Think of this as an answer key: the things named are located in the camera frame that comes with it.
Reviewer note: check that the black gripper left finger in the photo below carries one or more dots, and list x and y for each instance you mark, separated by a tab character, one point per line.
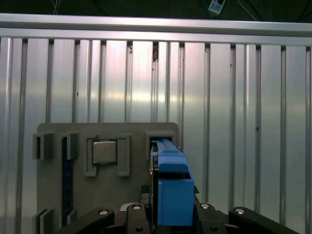
132	219

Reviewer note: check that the silver CPU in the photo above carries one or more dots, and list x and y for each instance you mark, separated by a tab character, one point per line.
104	152

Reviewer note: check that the hard disk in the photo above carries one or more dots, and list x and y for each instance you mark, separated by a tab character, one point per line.
174	195

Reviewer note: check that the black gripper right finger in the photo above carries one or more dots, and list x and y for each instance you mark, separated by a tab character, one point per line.
207	218

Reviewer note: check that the grey parts rack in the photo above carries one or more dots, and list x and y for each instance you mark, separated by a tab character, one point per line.
80	195

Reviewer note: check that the blue RAM stick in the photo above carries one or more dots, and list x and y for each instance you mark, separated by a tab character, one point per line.
67	182

